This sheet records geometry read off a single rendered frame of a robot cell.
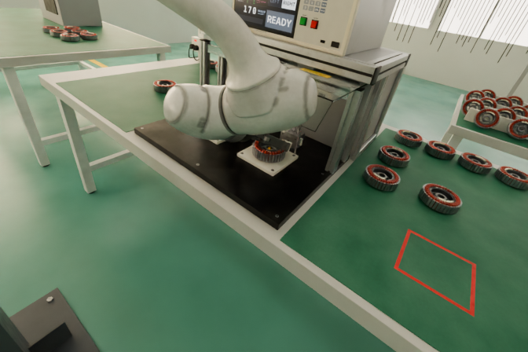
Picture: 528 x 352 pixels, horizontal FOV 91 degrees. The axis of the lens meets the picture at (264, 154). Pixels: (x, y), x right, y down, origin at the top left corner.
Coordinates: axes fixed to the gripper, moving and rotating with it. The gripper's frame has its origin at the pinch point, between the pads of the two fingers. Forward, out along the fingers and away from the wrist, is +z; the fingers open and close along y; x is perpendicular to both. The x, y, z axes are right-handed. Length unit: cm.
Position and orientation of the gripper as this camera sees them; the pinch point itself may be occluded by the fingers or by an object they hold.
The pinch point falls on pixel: (271, 137)
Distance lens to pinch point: 84.4
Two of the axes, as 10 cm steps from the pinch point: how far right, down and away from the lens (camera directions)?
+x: -4.1, 9.0, 1.1
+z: 4.6, 1.0, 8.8
